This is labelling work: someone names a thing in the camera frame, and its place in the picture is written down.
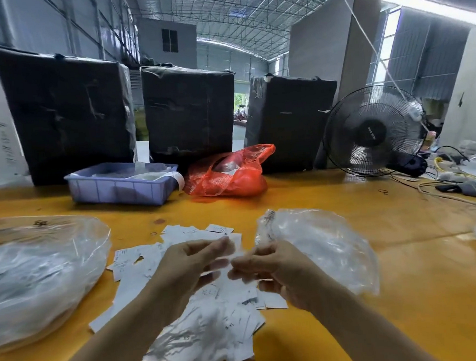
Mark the grey cabin with window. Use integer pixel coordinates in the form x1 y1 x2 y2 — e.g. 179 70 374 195
137 14 200 73

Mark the clear plastic bag black print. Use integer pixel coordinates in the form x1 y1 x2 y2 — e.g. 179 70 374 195
252 201 382 304

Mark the red plastic bag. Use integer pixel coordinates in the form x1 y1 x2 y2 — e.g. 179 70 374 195
181 142 280 203

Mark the pile of white labels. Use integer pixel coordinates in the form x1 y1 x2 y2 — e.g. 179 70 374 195
81 216 293 361

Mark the large black wrapped bale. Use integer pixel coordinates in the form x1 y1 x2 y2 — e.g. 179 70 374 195
241 71 345 177
141 60 242 171
0 36 140 190

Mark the large clear bag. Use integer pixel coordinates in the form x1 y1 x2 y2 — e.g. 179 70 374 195
0 210 120 354

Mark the person's left forearm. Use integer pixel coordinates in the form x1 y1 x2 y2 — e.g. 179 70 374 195
36 301 174 361

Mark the bundle of cables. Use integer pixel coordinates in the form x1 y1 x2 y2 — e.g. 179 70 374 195
386 144 476 218

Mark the person's left hand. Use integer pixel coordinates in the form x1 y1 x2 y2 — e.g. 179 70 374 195
141 235 240 321

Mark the black table fan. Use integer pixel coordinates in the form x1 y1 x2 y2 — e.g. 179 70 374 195
320 81 431 181

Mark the person's right forearm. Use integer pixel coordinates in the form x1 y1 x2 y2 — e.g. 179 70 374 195
306 274 440 361

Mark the blue plastic bin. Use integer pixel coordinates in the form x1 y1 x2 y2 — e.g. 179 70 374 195
63 157 187 213

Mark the person's right hand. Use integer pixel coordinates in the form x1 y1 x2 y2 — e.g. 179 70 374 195
226 236 333 315

